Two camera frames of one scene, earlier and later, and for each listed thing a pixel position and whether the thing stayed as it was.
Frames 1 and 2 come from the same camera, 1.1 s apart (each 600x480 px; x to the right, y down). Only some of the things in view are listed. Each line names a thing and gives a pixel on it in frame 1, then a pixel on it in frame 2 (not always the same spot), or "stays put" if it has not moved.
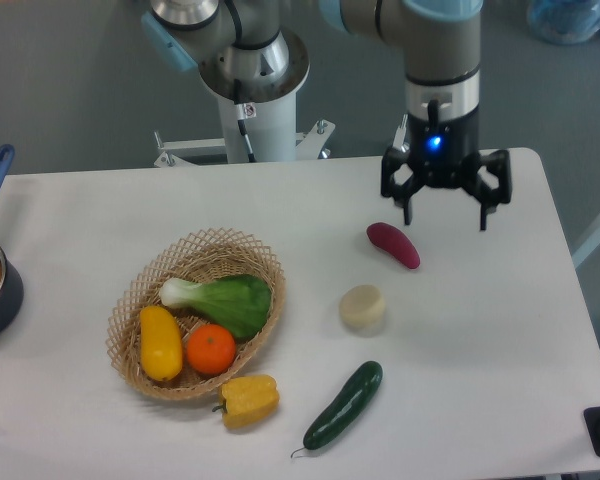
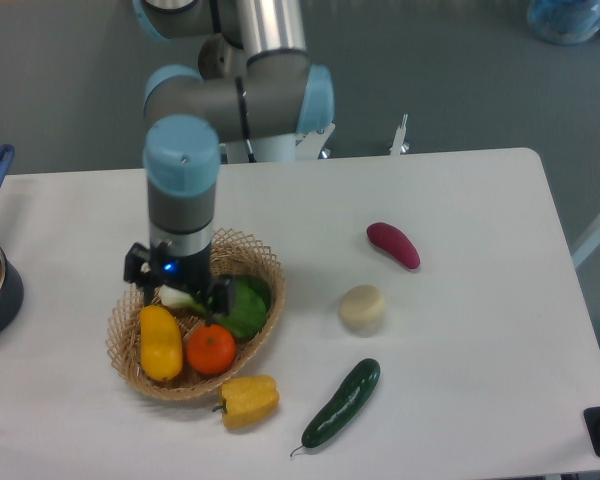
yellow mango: [161, 344] stays put
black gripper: [442, 151] -> [157, 265]
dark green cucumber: [346, 407] stays put
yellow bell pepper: [248, 400] stays put
